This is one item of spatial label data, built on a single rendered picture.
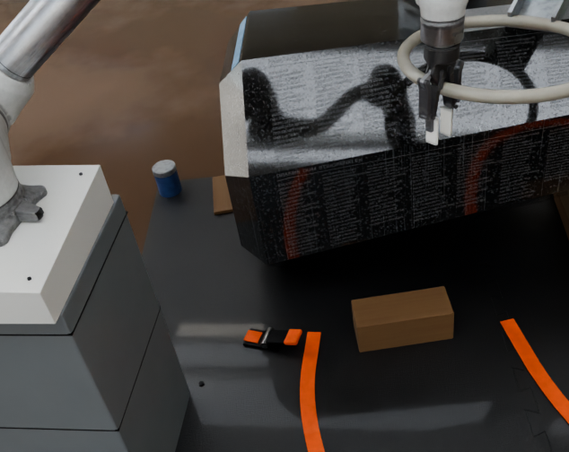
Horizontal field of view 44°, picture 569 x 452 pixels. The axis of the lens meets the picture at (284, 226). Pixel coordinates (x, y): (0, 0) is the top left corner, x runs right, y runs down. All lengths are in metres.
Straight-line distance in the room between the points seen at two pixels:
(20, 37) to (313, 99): 0.85
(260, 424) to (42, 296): 0.95
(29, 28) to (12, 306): 0.56
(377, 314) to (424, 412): 0.33
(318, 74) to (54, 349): 1.06
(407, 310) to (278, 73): 0.82
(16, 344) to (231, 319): 1.01
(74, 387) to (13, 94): 0.65
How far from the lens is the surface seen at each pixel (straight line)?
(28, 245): 1.54
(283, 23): 2.30
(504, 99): 1.58
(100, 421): 1.77
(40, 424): 1.85
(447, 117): 1.68
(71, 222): 1.55
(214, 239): 2.78
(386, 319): 2.22
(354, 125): 2.05
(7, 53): 1.61
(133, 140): 3.55
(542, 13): 2.05
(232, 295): 2.53
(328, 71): 2.09
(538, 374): 2.26
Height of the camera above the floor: 1.78
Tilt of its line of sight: 39 degrees down
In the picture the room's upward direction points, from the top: 10 degrees counter-clockwise
